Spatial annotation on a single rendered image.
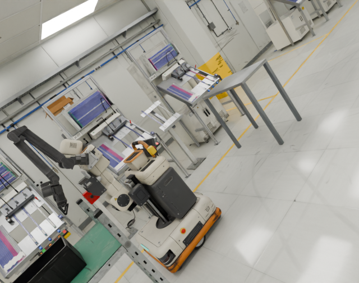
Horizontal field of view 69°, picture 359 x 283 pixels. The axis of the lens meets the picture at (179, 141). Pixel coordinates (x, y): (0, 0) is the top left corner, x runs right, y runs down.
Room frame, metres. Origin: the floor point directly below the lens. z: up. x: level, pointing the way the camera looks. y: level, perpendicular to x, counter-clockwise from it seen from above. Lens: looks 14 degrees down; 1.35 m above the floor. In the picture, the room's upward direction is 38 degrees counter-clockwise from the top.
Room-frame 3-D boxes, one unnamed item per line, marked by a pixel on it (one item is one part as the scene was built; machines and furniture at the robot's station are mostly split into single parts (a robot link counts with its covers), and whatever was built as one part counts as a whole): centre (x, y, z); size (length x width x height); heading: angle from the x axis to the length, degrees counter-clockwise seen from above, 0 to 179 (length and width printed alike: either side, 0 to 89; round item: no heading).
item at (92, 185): (2.10, 0.77, 0.99); 0.28 x 0.16 x 0.22; 25
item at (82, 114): (3.72, 0.69, 1.52); 0.51 x 0.13 x 0.27; 117
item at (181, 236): (2.22, 0.51, 0.16); 0.67 x 0.64 x 0.25; 115
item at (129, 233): (3.06, 1.24, 0.39); 0.24 x 0.24 x 0.78; 27
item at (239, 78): (2.89, -0.89, 0.40); 0.70 x 0.45 x 0.80; 25
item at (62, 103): (3.93, 0.92, 1.82); 0.68 x 0.30 x 0.20; 117
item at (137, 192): (2.09, 0.63, 0.68); 0.28 x 0.27 x 0.25; 25
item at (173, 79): (4.29, -0.59, 0.65); 1.01 x 0.73 x 1.29; 27
